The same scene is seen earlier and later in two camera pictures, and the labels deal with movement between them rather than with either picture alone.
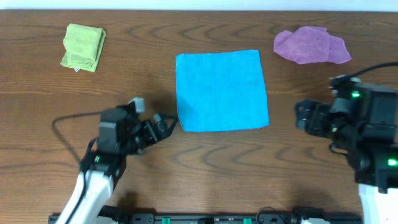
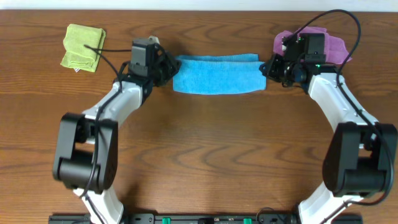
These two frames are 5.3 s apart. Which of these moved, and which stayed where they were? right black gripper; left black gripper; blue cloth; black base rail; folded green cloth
Moved: left black gripper; right black gripper; blue cloth
Stayed: black base rail; folded green cloth
